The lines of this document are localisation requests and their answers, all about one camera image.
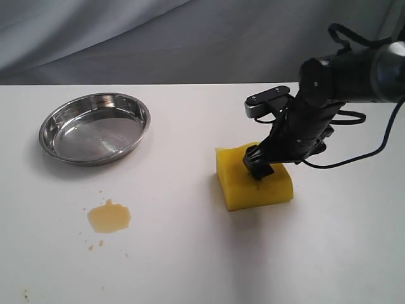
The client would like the round stainless steel dish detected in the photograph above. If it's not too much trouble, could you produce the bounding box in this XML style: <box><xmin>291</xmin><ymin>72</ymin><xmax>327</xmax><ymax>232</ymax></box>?
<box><xmin>39</xmin><ymin>92</ymin><xmax>151</xmax><ymax>167</ymax></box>

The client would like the black camera cable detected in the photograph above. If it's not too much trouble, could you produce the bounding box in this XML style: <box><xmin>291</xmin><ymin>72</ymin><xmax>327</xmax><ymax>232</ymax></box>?
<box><xmin>254</xmin><ymin>23</ymin><xmax>405</xmax><ymax>169</ymax></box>

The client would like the grey backdrop cloth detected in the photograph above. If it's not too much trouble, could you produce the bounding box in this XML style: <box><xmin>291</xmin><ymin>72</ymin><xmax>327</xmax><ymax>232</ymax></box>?
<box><xmin>1</xmin><ymin>1</ymin><xmax>404</xmax><ymax>85</ymax></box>

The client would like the orange liquid spill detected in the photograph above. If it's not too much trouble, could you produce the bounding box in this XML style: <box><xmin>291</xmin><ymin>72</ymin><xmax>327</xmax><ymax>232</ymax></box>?
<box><xmin>87</xmin><ymin>199</ymin><xmax>131</xmax><ymax>234</ymax></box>

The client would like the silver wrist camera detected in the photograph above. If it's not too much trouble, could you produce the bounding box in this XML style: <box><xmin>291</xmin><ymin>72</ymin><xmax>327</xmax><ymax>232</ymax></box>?
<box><xmin>244</xmin><ymin>85</ymin><xmax>292</xmax><ymax>119</ymax></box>

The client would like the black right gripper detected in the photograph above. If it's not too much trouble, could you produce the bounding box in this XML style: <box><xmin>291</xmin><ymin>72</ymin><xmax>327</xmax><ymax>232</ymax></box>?
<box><xmin>243</xmin><ymin>91</ymin><xmax>345</xmax><ymax>181</ymax></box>

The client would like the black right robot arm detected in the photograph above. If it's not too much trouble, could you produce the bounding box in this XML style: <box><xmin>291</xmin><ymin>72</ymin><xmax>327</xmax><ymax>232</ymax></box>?
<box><xmin>243</xmin><ymin>41</ymin><xmax>404</xmax><ymax>181</ymax></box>

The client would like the yellow sponge block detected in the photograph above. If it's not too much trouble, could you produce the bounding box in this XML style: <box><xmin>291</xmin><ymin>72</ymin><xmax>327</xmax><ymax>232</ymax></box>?
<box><xmin>216</xmin><ymin>142</ymin><xmax>294</xmax><ymax>211</ymax></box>

